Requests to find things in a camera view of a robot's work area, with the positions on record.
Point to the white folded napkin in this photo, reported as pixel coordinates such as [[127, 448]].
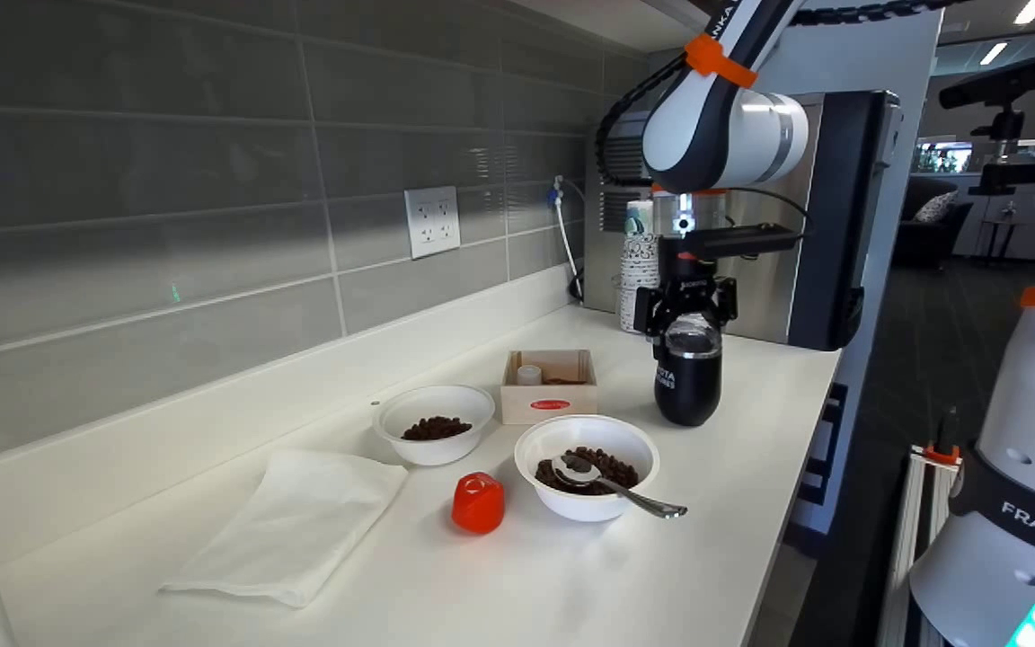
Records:
[[288, 527]]

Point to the black insulated cup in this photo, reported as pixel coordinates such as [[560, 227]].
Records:
[[689, 389]]

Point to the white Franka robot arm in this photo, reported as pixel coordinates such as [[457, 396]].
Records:
[[755, 129]]

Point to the short speckled paper cup stack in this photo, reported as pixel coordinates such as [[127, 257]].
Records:
[[636, 257]]

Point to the red toy bell pepper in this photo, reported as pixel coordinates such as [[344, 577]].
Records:
[[479, 505]]

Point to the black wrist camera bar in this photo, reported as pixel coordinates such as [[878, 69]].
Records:
[[739, 239]]

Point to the stainless steel appliance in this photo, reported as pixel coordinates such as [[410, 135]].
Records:
[[836, 227]]

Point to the metal spoon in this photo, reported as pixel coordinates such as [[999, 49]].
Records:
[[643, 496]]

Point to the white post with orange top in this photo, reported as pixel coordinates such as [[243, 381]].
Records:
[[936, 505]]

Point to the brown food pieces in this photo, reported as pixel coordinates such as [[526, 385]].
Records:
[[614, 468], [437, 424]]

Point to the ceiling light strip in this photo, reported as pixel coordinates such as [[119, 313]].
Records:
[[1029, 12], [993, 55]]

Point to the black camera on tripod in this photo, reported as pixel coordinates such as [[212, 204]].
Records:
[[1005, 92]]

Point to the clear cup lid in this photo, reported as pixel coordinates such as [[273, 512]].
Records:
[[691, 331]]

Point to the large white bowl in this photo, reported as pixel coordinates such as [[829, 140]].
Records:
[[592, 485]]

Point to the small white bowl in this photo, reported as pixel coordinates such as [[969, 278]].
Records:
[[433, 448]]

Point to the white wall outlet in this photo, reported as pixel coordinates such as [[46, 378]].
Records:
[[433, 220]]

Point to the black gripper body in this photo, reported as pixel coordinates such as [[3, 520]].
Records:
[[689, 287]]

